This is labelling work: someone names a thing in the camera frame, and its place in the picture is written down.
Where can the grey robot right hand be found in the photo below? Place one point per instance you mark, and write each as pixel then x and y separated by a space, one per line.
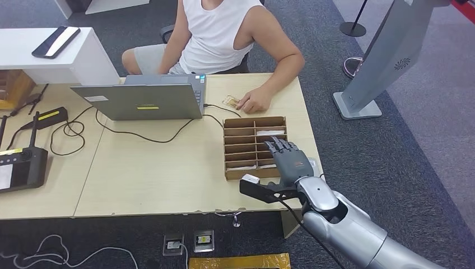
pixel 293 165

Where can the person's left hand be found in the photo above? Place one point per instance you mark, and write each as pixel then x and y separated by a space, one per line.
pixel 256 101

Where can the ID card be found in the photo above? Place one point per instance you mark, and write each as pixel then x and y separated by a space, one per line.
pixel 230 101

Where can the person's left forearm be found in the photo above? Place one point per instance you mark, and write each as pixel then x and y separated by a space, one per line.
pixel 287 74

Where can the person's right forearm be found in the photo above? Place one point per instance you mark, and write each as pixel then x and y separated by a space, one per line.
pixel 170 52

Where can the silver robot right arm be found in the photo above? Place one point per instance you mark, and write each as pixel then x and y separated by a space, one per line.
pixel 352 234

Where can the grey card reader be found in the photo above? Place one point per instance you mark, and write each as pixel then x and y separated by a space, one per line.
pixel 314 165

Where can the white room key card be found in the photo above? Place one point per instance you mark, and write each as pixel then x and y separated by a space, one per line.
pixel 241 168
pixel 266 166
pixel 270 132

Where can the cardboard card organizer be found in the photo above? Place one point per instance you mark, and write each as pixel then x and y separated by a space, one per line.
pixel 245 174

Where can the person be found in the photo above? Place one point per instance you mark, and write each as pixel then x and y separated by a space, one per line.
pixel 215 41

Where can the chrome hook under desk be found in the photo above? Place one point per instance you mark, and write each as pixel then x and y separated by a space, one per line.
pixel 235 221

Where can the chrome stanchion base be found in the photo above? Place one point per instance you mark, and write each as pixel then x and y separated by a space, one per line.
pixel 350 67

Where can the yellow floor mat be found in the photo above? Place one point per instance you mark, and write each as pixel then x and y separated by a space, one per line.
pixel 237 261

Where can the grey laptop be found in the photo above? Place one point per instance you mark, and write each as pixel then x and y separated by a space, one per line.
pixel 143 100

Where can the floor socket with yellow label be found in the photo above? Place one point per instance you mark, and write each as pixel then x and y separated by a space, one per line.
pixel 203 241

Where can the floor socket with white plug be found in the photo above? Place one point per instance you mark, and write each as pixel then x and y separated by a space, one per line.
pixel 173 245

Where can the grey kiosk stand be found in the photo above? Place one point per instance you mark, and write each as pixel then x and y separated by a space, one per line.
pixel 393 41

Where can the white counter shelf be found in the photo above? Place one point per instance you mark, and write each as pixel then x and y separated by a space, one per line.
pixel 87 59

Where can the white furniture base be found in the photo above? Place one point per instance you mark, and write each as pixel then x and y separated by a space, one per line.
pixel 105 4

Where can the black power adapter yellow label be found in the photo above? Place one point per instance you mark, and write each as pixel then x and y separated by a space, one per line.
pixel 50 116

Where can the red object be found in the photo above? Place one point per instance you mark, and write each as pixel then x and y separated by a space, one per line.
pixel 464 6

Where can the yellow wooden box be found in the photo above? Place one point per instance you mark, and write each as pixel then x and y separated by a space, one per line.
pixel 16 89

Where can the black remote controller with antennas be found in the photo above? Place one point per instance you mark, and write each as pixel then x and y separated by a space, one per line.
pixel 22 170

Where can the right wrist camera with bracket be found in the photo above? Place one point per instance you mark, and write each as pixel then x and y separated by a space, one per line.
pixel 267 191

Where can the black stanchion post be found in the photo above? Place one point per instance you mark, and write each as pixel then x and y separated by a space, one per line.
pixel 352 29

